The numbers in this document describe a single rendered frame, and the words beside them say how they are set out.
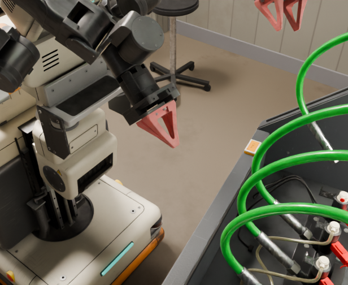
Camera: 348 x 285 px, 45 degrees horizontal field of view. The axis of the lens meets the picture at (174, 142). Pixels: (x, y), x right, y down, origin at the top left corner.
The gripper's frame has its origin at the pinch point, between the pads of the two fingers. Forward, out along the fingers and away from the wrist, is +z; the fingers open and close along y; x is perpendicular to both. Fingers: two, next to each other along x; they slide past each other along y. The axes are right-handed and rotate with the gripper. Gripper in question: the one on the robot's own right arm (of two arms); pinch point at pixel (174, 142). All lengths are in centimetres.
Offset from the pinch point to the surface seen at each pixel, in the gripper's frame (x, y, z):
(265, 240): 0.9, 6.8, 21.9
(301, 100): 28.4, 5.6, 7.5
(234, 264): -7.5, 7.8, 20.3
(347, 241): 21.4, 3.5, 37.0
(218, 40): 216, -187, -29
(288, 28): 224, -128, -7
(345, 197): 18.7, 11.1, 25.5
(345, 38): 27.4, 21.0, 0.0
